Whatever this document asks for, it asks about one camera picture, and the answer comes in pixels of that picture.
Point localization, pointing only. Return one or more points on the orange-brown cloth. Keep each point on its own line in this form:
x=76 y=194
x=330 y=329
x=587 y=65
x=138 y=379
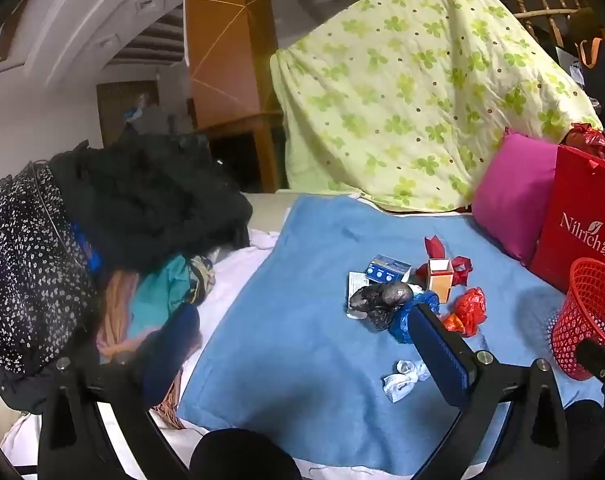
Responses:
x=115 y=310

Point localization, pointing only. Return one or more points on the black clothes pile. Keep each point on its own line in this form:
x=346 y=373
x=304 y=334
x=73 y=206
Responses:
x=147 y=200

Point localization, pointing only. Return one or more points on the white tissue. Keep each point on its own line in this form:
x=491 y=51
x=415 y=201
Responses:
x=400 y=385

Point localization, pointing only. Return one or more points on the blue towel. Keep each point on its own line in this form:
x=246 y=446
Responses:
x=292 y=310

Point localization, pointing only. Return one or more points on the bright blue cloth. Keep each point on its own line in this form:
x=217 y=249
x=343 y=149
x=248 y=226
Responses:
x=87 y=250

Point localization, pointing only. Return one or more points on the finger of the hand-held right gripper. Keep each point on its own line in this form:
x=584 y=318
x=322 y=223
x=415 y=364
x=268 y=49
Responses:
x=597 y=360

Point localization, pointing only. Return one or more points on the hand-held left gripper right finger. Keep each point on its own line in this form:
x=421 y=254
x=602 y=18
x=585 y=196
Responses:
x=440 y=355

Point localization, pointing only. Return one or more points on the large red plastic bag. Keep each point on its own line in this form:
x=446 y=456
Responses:
x=589 y=137

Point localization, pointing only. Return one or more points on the white medicine box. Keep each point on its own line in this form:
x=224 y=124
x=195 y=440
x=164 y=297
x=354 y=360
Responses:
x=355 y=280

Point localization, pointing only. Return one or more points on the black white floral garment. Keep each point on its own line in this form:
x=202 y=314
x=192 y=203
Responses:
x=27 y=270

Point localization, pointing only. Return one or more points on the small blue box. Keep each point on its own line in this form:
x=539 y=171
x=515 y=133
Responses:
x=386 y=270

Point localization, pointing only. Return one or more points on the orange wooden panel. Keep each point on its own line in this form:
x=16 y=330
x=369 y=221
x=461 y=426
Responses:
x=217 y=60

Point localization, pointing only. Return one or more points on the navy blue bag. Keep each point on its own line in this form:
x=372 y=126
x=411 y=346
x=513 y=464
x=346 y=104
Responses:
x=604 y=80

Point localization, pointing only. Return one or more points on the green floral quilt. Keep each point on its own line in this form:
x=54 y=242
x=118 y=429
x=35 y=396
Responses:
x=407 y=85

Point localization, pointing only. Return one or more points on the glossy grey-black plastic bag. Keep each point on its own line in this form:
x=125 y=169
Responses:
x=377 y=295

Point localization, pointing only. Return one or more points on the brown door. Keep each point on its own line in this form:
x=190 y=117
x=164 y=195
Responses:
x=115 y=110

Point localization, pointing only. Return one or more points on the red wrapper scraps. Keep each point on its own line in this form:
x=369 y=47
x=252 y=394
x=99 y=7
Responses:
x=434 y=246

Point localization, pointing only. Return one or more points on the orange and white box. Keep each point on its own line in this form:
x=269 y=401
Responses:
x=440 y=285

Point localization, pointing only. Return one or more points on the red mesh plastic basket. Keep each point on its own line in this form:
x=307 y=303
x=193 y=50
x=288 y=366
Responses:
x=582 y=310

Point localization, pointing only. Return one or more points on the teal cloth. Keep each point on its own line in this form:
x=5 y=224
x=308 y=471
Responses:
x=157 y=290

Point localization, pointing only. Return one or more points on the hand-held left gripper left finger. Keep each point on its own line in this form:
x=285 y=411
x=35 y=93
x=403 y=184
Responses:
x=175 y=345

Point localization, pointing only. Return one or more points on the blue plastic bag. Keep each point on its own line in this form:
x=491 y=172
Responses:
x=402 y=322

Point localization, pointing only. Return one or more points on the pink pillow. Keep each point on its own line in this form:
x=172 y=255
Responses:
x=512 y=195

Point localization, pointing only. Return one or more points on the wooden railing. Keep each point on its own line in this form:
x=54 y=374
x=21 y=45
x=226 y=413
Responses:
x=532 y=0

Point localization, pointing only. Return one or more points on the red paper shopping bag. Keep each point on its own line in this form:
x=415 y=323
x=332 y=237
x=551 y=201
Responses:
x=577 y=200

